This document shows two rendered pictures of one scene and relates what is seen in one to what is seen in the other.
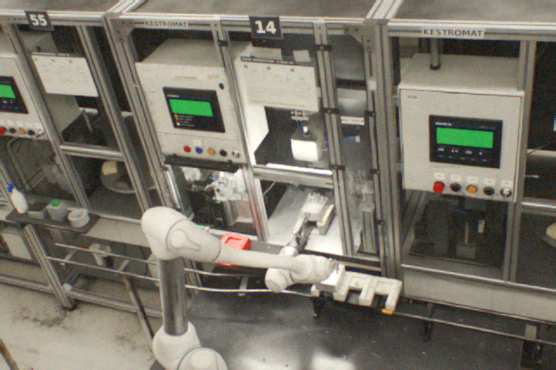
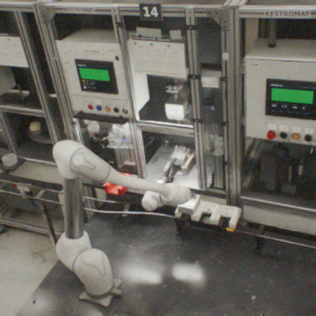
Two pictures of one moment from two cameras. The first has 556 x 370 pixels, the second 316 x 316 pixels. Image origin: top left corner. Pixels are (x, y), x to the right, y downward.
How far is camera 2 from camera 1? 0.33 m
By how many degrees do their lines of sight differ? 4
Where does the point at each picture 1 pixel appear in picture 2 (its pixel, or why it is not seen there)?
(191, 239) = (88, 160)
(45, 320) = not seen: outside the picture
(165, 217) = (70, 146)
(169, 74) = (80, 49)
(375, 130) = (226, 92)
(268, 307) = (143, 226)
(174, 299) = (73, 209)
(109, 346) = (27, 259)
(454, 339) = (279, 252)
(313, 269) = (177, 193)
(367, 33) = (224, 15)
